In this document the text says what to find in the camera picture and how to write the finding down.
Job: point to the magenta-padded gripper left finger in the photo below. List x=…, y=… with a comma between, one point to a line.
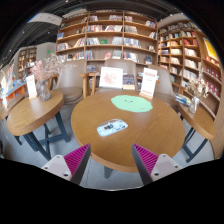
x=77, y=159

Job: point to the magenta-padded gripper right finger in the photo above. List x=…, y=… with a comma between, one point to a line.
x=146, y=159

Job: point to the transparent computer mouse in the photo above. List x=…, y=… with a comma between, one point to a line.
x=112, y=127

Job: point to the green smiley mouse pad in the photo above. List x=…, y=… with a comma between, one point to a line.
x=131, y=103

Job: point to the round wooden side table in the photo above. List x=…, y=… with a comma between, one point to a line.
x=200, y=121
x=33, y=113

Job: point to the stack of colourful magazines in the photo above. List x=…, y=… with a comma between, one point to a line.
x=182, y=99

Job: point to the glass vase with dried flowers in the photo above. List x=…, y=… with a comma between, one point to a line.
x=194, y=105

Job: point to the white red-printed sign stand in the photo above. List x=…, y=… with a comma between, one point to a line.
x=148, y=82

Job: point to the glass vase with pink flowers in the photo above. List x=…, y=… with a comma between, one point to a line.
x=43, y=90

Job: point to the dark covered book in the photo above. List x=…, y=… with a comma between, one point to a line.
x=128, y=81

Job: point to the small white sign stand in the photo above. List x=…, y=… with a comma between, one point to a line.
x=31, y=86

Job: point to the white framed floral picture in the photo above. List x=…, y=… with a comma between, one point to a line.
x=111, y=77

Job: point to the curved wooden bookshelf unit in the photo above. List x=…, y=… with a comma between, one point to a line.
x=186, y=56

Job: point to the distant wooden bookshelf unit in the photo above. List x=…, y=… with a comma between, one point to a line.
x=26, y=60

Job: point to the wide wooden bookshelf unit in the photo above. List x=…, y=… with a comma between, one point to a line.
x=106, y=36

